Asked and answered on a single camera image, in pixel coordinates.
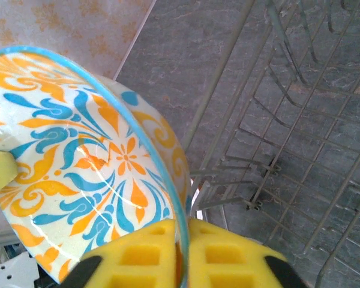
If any orange blue floral bowl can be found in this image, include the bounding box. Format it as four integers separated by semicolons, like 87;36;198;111
0;44;194;286

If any grey wire dish rack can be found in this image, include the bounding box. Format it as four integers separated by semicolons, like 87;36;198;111
179;0;360;288

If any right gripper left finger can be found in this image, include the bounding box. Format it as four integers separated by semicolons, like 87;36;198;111
58;218;181;288

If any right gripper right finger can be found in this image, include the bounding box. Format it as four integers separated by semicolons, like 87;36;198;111
188;218;307;288

